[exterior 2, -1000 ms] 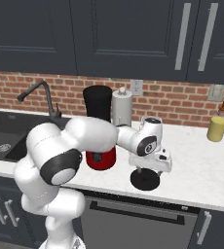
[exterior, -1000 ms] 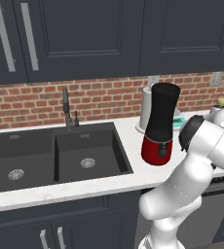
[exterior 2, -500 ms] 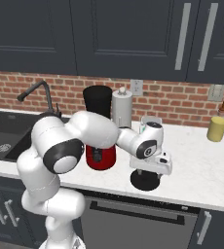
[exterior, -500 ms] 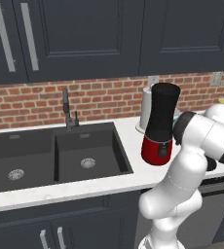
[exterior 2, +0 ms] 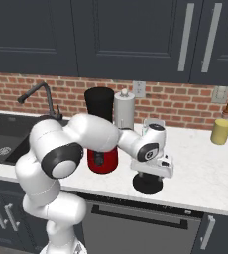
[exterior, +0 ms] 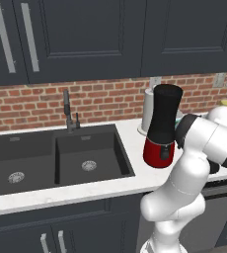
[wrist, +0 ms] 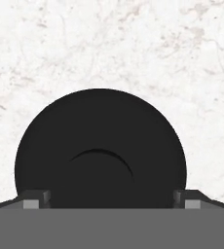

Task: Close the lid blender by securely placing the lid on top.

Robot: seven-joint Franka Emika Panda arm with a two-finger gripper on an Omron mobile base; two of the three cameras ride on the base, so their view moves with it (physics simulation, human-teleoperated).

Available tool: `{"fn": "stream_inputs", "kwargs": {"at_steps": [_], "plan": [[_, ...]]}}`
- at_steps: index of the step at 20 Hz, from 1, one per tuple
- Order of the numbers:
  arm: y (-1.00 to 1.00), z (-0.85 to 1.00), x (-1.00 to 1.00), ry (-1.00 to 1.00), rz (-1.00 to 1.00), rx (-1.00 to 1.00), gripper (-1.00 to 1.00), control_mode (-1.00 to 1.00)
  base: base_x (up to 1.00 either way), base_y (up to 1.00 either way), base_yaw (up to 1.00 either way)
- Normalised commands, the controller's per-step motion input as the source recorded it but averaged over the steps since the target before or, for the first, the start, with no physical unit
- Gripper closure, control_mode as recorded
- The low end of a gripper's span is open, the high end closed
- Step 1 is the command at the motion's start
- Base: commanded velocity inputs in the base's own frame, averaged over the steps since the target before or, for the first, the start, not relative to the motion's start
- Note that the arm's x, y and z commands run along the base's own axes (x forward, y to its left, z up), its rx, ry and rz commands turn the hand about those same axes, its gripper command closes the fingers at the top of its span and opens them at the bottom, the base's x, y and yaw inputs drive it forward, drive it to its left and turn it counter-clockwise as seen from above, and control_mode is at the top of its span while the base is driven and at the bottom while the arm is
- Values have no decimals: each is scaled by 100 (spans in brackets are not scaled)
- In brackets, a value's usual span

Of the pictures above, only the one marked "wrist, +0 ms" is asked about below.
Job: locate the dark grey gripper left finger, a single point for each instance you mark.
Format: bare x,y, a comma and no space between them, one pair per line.
32,198

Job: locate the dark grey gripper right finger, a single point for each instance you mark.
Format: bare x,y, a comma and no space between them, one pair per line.
192,198

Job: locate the black round blender lid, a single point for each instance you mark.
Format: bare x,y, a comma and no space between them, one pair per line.
100,136

